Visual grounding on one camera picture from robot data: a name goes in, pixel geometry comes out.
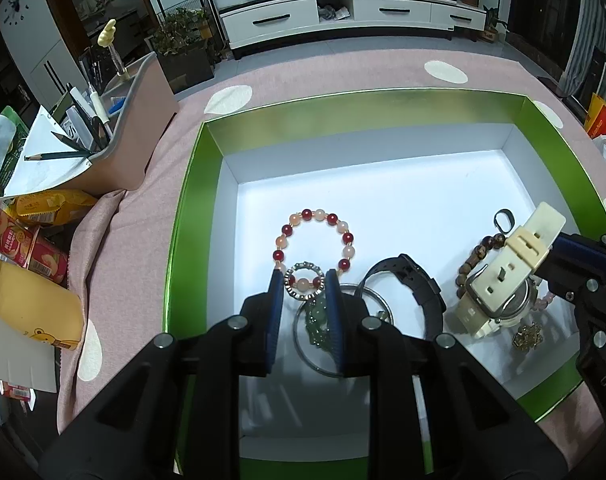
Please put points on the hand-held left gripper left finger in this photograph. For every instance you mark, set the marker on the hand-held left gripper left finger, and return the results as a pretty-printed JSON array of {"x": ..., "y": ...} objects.
[{"x": 275, "y": 320}]

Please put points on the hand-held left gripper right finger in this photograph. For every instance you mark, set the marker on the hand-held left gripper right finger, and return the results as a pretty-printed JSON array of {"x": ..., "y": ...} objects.
[{"x": 333, "y": 320}]

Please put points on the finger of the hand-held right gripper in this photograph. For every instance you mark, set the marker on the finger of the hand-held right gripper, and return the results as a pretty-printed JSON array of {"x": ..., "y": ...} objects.
[
  {"x": 595, "y": 320},
  {"x": 578, "y": 255}
]

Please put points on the green jade pendant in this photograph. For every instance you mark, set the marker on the green jade pendant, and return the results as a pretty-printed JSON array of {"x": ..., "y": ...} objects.
[{"x": 315, "y": 330}]

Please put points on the silver bangle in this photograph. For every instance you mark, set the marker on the silver bangle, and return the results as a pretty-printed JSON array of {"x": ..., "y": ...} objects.
[{"x": 297, "y": 335}]

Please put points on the gold charm trinket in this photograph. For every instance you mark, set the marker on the gold charm trinket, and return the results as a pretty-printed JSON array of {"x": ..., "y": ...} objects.
[{"x": 528, "y": 337}]

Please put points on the cream wrist watch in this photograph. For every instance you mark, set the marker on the cream wrist watch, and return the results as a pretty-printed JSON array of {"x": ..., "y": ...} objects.
[{"x": 503, "y": 280}]

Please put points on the green cardboard box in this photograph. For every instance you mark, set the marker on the green cardboard box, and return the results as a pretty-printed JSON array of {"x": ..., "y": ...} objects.
[{"x": 383, "y": 185}]

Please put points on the black wrist watch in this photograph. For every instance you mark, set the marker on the black wrist watch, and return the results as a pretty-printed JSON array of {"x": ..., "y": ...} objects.
[{"x": 423, "y": 285}]

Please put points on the red and yellow bag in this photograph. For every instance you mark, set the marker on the red and yellow bag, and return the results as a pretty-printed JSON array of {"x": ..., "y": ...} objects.
[{"x": 603, "y": 120}]

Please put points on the pink polka dot tablecloth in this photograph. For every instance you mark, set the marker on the pink polka dot tablecloth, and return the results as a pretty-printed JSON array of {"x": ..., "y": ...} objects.
[{"x": 333, "y": 75}]

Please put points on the pink desk organizer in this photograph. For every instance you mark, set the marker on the pink desk organizer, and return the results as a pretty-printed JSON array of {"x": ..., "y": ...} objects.
[{"x": 133, "y": 120}]

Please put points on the small potted plant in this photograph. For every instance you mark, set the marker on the small potted plant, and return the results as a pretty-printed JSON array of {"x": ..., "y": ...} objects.
[{"x": 495, "y": 22}]

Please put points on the yellow cardboard box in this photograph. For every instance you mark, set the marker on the yellow cardboard box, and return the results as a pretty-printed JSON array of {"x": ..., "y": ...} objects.
[{"x": 28, "y": 305}]

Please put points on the yellow snack packet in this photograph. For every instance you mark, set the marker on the yellow snack packet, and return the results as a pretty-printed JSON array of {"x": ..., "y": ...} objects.
[{"x": 48, "y": 207}]

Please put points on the white cardboard box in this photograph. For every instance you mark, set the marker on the white cardboard box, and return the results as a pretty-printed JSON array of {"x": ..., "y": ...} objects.
[{"x": 18, "y": 360}]

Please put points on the green pencil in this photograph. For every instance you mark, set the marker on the green pencil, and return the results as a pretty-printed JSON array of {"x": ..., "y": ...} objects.
[{"x": 58, "y": 155}]

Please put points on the white notepad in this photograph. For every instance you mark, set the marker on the white notepad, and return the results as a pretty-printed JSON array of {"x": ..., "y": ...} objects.
[{"x": 38, "y": 165}]

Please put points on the potted plant in dark planter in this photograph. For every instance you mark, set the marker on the potted plant in dark planter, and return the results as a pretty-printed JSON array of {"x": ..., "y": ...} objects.
[{"x": 183, "y": 45}]

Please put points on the white tv cabinet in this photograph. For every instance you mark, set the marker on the white tv cabinet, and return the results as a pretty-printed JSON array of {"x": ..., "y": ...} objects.
[{"x": 283, "y": 22}]

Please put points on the green and white packet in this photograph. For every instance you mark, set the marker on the green and white packet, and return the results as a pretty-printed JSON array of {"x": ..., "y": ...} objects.
[{"x": 0, "y": 145}]

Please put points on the yellow figurine pen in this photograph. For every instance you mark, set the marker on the yellow figurine pen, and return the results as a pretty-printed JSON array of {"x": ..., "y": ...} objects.
[{"x": 108, "y": 35}]

